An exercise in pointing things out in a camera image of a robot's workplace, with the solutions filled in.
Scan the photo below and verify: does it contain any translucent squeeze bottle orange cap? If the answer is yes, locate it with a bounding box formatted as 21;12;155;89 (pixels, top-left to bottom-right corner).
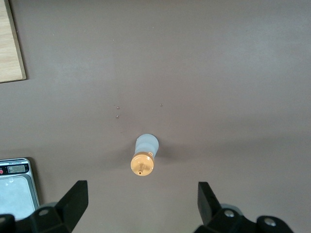
130;133;160;177

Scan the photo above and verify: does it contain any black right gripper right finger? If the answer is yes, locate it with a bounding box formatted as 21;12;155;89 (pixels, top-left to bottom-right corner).
193;182;295;233

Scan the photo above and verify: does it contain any wooden cutting board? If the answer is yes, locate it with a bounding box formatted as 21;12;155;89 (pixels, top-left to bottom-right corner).
0;0;27;84

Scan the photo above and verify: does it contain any silver digital kitchen scale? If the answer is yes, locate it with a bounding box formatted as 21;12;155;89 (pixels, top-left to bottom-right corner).
0;157;40;220

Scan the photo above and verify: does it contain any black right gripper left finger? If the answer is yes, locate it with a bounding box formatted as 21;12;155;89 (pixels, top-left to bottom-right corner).
0;180;88;233

